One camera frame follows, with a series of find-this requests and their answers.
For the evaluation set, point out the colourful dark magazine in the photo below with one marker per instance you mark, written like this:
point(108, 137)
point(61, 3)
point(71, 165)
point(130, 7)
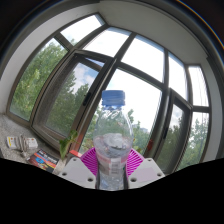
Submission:
point(43, 160)

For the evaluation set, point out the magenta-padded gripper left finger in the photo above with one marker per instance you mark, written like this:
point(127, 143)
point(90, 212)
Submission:
point(78, 171)

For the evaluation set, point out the grey framed bay window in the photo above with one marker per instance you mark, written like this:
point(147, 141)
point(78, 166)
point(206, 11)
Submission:
point(143, 96)

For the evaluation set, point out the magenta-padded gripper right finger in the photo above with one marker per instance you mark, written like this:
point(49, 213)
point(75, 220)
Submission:
point(146, 171)

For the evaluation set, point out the white and yellow package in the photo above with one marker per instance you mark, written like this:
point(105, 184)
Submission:
point(13, 142)

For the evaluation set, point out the clear blue-capped water bottle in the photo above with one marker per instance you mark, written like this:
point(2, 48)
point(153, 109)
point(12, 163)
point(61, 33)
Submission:
point(112, 143)

